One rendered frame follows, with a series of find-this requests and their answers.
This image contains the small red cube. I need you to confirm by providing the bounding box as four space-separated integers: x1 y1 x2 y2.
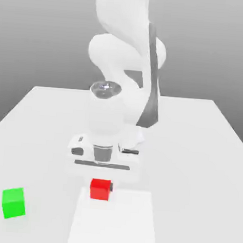
89 178 112 202

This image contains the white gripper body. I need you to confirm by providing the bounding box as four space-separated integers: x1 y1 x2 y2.
65 155 141 185

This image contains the small green cube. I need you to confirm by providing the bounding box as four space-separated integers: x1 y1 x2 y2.
0 185 28 221

